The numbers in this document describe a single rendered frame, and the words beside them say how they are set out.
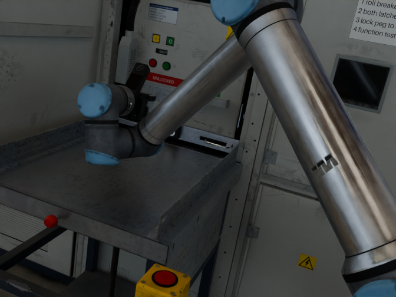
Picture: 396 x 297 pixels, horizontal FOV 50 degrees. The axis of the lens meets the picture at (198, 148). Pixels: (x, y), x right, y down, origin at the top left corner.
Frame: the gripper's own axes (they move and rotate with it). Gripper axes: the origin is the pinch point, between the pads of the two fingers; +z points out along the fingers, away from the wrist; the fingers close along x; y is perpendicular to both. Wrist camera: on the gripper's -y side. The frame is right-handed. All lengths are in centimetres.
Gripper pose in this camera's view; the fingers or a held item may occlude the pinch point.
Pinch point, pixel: (152, 95)
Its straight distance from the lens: 146.6
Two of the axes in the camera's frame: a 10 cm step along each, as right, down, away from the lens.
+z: 3.2, -0.9, 9.4
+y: -2.2, 9.6, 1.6
